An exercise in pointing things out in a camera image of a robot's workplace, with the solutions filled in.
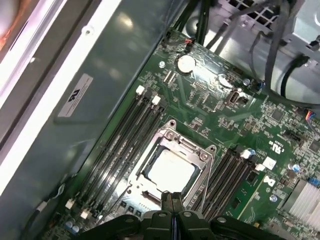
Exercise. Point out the silver coin battery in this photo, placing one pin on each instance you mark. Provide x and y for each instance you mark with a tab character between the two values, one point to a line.
185	63

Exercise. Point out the metal socket cover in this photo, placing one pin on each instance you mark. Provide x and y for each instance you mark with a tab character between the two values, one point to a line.
186	146

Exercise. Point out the black open PC case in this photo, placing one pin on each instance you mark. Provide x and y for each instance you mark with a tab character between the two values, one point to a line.
75	150

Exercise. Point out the RAM slot with white clips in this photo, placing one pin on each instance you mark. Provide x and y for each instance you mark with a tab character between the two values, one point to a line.
125	150
228	180
257	168
102	150

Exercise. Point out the green motherboard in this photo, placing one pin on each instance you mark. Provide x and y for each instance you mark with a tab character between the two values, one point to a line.
212	112

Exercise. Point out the silver internal USB port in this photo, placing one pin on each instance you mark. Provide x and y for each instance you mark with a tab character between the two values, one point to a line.
232	98

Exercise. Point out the silver green CPU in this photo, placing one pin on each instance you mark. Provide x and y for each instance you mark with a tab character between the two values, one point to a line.
170	172

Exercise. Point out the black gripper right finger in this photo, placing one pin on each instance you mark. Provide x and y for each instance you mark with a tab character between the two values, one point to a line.
192	227

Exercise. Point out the CPU socket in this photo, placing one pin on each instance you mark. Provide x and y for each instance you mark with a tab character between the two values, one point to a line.
172	125

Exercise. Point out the RAM slot with black clips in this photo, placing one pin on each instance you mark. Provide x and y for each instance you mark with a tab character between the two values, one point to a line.
216	180
136	150
114	150
246	168

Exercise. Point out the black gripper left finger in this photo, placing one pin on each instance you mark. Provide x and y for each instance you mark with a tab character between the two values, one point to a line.
157	227

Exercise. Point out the silver chipset heat sink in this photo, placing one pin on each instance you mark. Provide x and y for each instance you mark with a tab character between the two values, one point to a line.
305	197

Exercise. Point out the metal drive cage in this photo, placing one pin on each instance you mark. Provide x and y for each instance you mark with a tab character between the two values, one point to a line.
307	17

